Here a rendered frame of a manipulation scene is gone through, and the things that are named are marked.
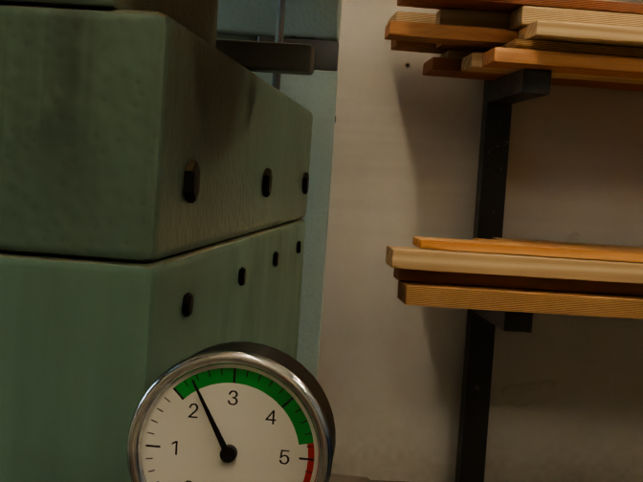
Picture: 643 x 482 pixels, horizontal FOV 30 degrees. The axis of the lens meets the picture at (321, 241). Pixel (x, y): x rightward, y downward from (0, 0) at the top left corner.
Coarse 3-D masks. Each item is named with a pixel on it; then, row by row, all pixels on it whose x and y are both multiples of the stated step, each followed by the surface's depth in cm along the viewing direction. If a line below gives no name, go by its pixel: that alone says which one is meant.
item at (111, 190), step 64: (0, 64) 43; (64, 64) 43; (128, 64) 42; (192, 64) 47; (0, 128) 43; (64, 128) 43; (128, 128) 42; (192, 128) 48; (256, 128) 66; (0, 192) 43; (64, 192) 43; (128, 192) 43; (192, 192) 47; (256, 192) 68; (64, 256) 43; (128, 256) 43
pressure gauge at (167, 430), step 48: (192, 384) 36; (240, 384) 36; (288, 384) 36; (144, 432) 37; (192, 432) 36; (240, 432) 36; (288, 432) 36; (144, 480) 36; (192, 480) 37; (240, 480) 36; (288, 480) 36
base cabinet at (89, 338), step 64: (0, 256) 43; (192, 256) 50; (256, 256) 70; (0, 320) 43; (64, 320) 43; (128, 320) 43; (192, 320) 51; (256, 320) 72; (0, 384) 43; (64, 384) 43; (128, 384) 43; (0, 448) 43; (64, 448) 43
